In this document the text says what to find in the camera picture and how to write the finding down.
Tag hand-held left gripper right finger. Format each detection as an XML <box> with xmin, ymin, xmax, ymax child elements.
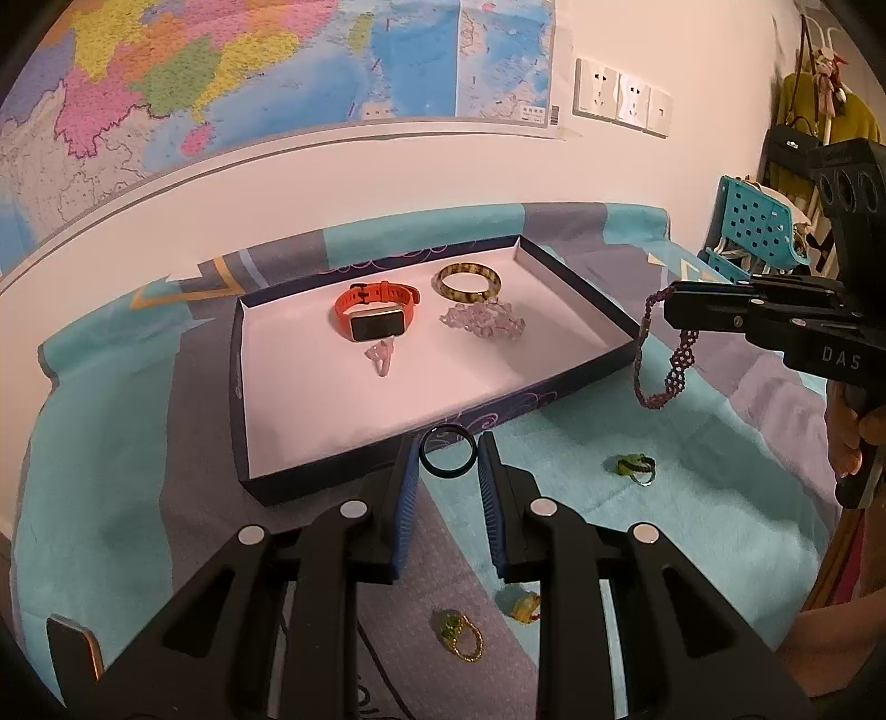
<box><xmin>477</xmin><ymin>430</ymin><xmax>825</xmax><ymax>720</ymax></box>

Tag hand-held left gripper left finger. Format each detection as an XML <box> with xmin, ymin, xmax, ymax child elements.
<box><xmin>104</xmin><ymin>436</ymin><xmax>422</xmax><ymax>720</ymax></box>

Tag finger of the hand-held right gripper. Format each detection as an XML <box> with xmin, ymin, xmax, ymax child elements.
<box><xmin>663</xmin><ymin>295</ymin><xmax>799</xmax><ymax>342</ymax></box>
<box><xmin>668</xmin><ymin>275</ymin><xmax>844</xmax><ymax>307</ymax></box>

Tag black ring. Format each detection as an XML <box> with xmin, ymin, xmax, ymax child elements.
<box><xmin>421</xmin><ymin>427</ymin><xmax>478</xmax><ymax>477</ymax></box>

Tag purple beaded bracelet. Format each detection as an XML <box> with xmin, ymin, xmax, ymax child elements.
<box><xmin>633</xmin><ymin>287</ymin><xmax>700</xmax><ymax>409</ymax></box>

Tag dark blue shallow box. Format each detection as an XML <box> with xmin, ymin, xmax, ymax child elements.
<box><xmin>228</xmin><ymin>234</ymin><xmax>641</xmax><ymax>506</ymax></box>

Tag pink hair clip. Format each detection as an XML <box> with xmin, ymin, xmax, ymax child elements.
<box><xmin>365</xmin><ymin>337</ymin><xmax>399</xmax><ymax>377</ymax></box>

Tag clear crystal bead bracelet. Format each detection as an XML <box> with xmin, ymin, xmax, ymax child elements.
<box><xmin>441</xmin><ymin>301</ymin><xmax>528</xmax><ymax>343</ymax></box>

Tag orange smartwatch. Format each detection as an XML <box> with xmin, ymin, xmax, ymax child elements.
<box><xmin>334</xmin><ymin>280</ymin><xmax>422</xmax><ymax>342</ymax></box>

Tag amber bangle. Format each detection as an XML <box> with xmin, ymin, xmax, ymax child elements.
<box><xmin>435</xmin><ymin>261</ymin><xmax>503</xmax><ymax>304</ymax></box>

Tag person's right hand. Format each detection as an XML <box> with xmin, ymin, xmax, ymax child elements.
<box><xmin>823</xmin><ymin>391</ymin><xmax>886</xmax><ymax>482</ymax></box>

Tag teal perforated chair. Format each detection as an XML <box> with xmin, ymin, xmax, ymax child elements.
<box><xmin>699</xmin><ymin>174</ymin><xmax>814</xmax><ymax>285</ymax></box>

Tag black handbag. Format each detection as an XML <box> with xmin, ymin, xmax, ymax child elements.
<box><xmin>758</xmin><ymin>117</ymin><xmax>825</xmax><ymax>195</ymax></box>

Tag yellow garment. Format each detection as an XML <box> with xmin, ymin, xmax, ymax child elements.
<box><xmin>771</xmin><ymin>73</ymin><xmax>883</xmax><ymax>209</ymax></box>

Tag white coat rack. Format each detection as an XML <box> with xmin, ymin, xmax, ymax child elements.
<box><xmin>796</xmin><ymin>14</ymin><xmax>852</xmax><ymax>140</ymax></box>

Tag printed teal grey blanket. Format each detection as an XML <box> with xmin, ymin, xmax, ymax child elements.
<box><xmin>14</xmin><ymin>202</ymin><xmax>859</xmax><ymax>720</ymax></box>

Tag black smartphone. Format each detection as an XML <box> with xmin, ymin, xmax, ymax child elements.
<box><xmin>47</xmin><ymin>615</ymin><xmax>106</xmax><ymax>703</ymax></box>

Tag person's bare leg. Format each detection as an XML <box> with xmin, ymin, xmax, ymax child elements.
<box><xmin>771</xmin><ymin>602</ymin><xmax>886</xmax><ymax>720</ymax></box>

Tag yellow stone ring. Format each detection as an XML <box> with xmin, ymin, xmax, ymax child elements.
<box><xmin>497</xmin><ymin>585</ymin><xmax>542</xmax><ymax>622</ymax></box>

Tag gold ring with green stone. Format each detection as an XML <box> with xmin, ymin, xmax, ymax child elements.
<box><xmin>435</xmin><ymin>609</ymin><xmax>486</xmax><ymax>662</ymax></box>

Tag black cable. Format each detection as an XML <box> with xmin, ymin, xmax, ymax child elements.
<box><xmin>356</xmin><ymin>619</ymin><xmax>423</xmax><ymax>720</ymax></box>

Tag white wall switch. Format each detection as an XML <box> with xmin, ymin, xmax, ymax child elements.
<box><xmin>647</xmin><ymin>86</ymin><xmax>674</xmax><ymax>137</ymax></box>

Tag white wall socket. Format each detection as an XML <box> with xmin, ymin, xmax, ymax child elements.
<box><xmin>574</xmin><ymin>57</ymin><xmax>620</xmax><ymax>122</ymax></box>
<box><xmin>616</xmin><ymin>71</ymin><xmax>652</xmax><ymax>131</ymax></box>

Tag colourful wall map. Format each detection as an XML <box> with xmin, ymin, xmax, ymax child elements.
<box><xmin>0</xmin><ymin>0</ymin><xmax>563</xmax><ymax>285</ymax></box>

